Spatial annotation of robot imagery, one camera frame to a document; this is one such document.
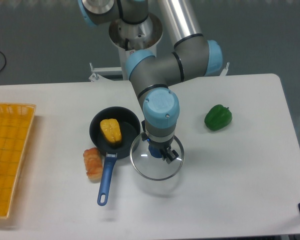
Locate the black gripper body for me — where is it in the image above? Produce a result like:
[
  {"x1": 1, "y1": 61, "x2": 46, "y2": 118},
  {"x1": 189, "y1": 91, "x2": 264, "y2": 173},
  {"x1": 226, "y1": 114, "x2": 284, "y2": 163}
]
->
[{"x1": 141, "y1": 119, "x2": 176, "y2": 153}]

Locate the glass pot lid blue knob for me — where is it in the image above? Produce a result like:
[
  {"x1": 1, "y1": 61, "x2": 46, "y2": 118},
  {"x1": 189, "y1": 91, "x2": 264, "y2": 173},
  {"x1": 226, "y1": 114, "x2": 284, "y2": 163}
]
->
[{"x1": 129, "y1": 133, "x2": 185, "y2": 181}]

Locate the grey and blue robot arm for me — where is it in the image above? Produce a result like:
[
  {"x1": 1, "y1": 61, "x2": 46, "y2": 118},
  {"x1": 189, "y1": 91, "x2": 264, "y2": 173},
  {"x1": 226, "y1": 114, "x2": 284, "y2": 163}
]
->
[{"x1": 78, "y1": 0, "x2": 223, "y2": 163}]

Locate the green bell pepper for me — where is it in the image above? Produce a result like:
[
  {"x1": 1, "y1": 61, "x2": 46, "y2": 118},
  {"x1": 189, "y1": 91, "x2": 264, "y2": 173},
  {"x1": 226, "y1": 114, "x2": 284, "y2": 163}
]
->
[{"x1": 204, "y1": 104, "x2": 233, "y2": 131}]

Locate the yellow woven basket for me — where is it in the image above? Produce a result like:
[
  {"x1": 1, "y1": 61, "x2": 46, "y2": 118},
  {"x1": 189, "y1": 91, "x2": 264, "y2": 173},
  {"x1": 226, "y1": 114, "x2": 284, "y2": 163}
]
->
[{"x1": 0, "y1": 102, "x2": 36, "y2": 219}]

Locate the dark pot with blue handle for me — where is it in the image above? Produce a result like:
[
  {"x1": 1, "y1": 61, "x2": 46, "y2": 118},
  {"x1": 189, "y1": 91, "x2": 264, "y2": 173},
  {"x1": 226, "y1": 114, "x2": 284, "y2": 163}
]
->
[{"x1": 89, "y1": 106, "x2": 141, "y2": 206}]

